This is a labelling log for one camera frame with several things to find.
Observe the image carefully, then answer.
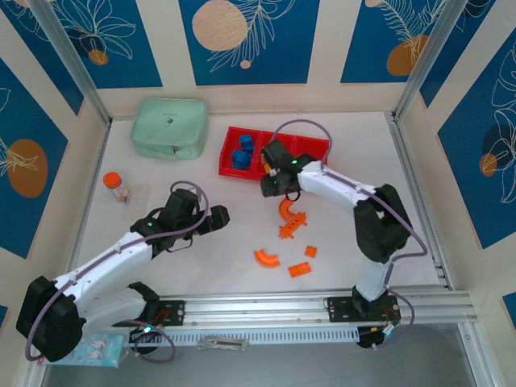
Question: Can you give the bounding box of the orange-lid plastic bottle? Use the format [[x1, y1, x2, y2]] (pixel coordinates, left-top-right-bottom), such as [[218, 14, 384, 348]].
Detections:
[[102, 172, 131, 204]]

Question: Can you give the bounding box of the aluminium frame post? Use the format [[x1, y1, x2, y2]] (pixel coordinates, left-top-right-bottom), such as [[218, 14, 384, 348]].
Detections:
[[393, 0, 472, 122], [30, 0, 113, 126]]

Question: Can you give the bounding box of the small metal tool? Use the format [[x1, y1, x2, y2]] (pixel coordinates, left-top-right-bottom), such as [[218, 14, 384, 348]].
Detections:
[[197, 336, 250, 352]]

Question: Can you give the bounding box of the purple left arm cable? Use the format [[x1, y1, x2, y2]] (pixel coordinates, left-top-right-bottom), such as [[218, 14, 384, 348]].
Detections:
[[24, 181, 210, 363]]

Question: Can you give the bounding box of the orange curved lego piece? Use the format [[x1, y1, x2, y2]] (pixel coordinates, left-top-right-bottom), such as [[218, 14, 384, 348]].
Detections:
[[277, 196, 298, 221], [253, 248, 282, 268]]

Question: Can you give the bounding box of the black controller board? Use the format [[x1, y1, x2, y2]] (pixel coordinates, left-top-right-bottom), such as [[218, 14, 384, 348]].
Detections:
[[128, 322, 163, 356], [357, 324, 399, 350]]

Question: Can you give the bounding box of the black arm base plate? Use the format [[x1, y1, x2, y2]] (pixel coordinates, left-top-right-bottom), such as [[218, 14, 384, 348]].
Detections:
[[111, 300, 186, 327], [326, 296, 402, 323]]

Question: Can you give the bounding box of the tissue packet with print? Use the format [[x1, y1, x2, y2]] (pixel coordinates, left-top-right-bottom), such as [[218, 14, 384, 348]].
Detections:
[[38, 332, 126, 368]]

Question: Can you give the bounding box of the mint green zipper pouch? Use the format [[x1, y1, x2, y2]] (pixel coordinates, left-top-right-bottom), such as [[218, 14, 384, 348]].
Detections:
[[131, 98, 210, 161]]

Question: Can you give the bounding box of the aluminium mounting rail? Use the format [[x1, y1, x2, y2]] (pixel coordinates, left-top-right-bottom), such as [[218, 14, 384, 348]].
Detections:
[[34, 289, 472, 334]]

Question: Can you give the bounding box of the red three-compartment bin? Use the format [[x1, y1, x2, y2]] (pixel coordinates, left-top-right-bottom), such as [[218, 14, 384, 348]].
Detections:
[[218, 126, 330, 185]]

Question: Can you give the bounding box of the white slotted cable duct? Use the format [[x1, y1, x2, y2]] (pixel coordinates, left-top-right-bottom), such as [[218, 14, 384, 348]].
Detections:
[[128, 327, 360, 347]]

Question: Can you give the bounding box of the long orange lego plate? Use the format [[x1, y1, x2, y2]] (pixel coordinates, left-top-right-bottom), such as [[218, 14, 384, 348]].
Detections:
[[277, 212, 310, 239]]

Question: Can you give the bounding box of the aluminium table side rail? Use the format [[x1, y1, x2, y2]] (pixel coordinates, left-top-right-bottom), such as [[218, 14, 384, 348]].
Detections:
[[387, 112, 453, 290], [59, 120, 113, 300]]

